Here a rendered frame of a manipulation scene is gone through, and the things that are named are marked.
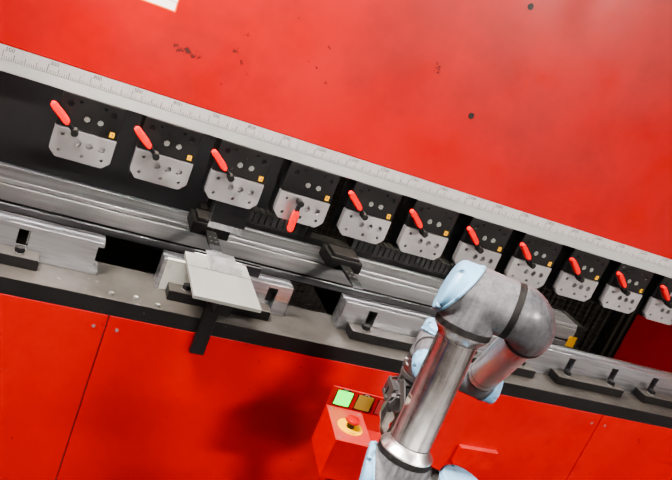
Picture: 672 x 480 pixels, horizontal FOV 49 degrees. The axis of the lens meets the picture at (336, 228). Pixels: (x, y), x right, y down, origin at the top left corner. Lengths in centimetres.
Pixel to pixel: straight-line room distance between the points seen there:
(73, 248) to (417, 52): 105
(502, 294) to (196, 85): 94
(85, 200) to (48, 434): 66
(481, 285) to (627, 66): 113
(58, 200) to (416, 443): 129
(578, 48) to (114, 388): 161
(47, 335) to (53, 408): 23
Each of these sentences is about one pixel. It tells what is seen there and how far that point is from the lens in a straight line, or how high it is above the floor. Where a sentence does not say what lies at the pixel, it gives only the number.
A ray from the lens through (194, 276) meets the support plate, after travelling 194.
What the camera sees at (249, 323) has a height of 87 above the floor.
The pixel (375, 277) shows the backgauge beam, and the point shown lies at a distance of 254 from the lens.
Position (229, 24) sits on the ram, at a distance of 189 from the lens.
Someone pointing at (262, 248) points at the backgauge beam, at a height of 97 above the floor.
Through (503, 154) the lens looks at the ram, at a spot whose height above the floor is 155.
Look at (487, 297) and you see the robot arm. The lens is 141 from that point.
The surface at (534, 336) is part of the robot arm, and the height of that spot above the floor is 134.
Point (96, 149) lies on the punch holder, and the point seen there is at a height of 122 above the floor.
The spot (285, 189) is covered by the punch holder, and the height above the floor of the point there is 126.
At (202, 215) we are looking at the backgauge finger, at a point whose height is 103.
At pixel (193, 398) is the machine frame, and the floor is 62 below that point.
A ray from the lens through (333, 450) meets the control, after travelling 195.
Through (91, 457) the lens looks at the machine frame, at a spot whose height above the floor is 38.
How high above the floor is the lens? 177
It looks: 16 degrees down
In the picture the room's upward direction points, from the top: 22 degrees clockwise
